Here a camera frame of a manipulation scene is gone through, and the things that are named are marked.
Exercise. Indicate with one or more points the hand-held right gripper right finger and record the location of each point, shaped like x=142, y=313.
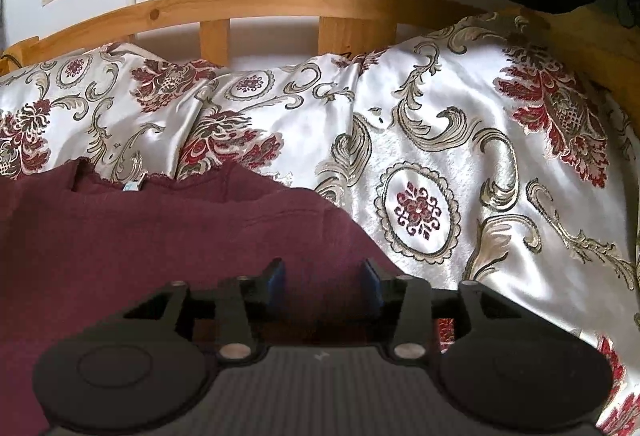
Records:
x=372, y=283

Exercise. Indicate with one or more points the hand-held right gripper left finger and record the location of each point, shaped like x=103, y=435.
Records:
x=278, y=283

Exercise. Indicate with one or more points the maroon long-sleeve shirt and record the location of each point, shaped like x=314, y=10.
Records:
x=150, y=256

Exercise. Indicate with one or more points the white floral satin blanket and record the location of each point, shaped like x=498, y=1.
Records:
x=450, y=156

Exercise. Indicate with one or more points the wooden bed frame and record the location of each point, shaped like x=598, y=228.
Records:
x=280, y=1

